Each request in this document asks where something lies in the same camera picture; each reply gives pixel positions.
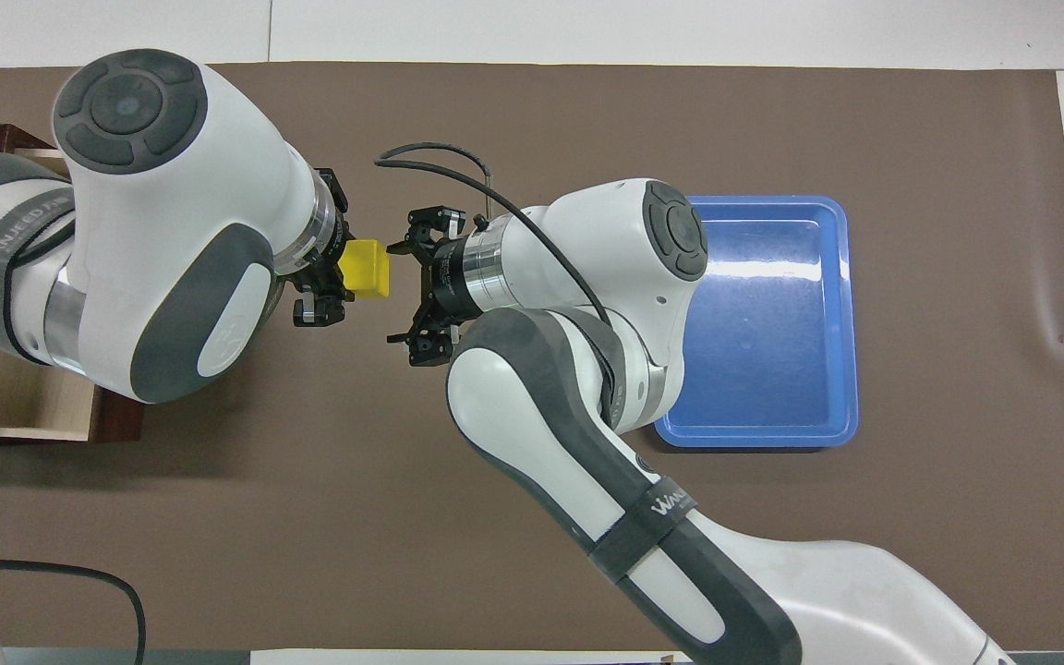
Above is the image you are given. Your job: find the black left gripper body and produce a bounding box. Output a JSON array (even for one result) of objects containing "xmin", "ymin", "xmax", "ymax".
[{"xmin": 315, "ymin": 214, "xmax": 355, "ymax": 279}]

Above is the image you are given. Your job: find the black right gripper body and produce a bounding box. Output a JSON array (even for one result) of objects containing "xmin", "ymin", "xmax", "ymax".
[{"xmin": 417, "ymin": 236, "xmax": 471, "ymax": 326}]

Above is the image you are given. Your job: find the yellow cube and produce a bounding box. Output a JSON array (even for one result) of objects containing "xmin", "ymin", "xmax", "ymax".
[{"xmin": 340, "ymin": 238, "xmax": 392, "ymax": 299}]

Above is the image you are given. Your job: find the wooden drawer with white handle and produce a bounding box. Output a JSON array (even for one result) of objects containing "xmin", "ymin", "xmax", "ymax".
[{"xmin": 0, "ymin": 146, "xmax": 147, "ymax": 446}]

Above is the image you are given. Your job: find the brown table mat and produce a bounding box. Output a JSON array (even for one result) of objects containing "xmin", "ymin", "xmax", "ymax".
[{"xmin": 0, "ymin": 62, "xmax": 1064, "ymax": 652}]

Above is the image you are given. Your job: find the blue plastic tray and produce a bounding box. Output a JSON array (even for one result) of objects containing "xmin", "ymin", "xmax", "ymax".
[{"xmin": 649, "ymin": 195, "xmax": 860, "ymax": 450}]

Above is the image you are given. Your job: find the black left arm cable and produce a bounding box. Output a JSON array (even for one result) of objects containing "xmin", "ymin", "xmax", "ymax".
[{"xmin": 0, "ymin": 554, "xmax": 147, "ymax": 665}]

